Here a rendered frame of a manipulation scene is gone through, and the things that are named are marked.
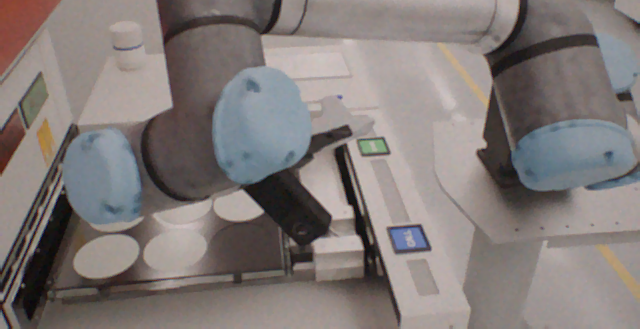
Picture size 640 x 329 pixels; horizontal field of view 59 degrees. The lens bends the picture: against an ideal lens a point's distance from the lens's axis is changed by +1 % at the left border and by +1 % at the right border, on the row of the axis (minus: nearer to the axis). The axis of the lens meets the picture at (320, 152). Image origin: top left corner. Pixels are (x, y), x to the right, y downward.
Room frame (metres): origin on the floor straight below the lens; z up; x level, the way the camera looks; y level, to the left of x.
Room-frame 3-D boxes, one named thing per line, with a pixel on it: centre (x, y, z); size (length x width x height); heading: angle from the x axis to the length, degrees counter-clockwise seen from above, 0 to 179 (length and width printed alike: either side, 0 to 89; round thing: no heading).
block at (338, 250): (0.68, -0.03, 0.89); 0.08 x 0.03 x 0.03; 97
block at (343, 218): (0.76, -0.02, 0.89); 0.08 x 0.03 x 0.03; 97
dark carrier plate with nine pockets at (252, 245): (0.79, 0.25, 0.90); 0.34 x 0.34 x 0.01; 7
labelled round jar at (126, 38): (1.27, 0.46, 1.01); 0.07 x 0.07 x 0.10
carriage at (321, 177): (0.84, -0.01, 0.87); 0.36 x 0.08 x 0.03; 7
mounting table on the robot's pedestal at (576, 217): (1.03, -0.48, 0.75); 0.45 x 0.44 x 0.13; 96
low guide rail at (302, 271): (0.68, 0.18, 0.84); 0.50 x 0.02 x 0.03; 97
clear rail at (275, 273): (0.61, 0.23, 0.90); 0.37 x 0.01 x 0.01; 97
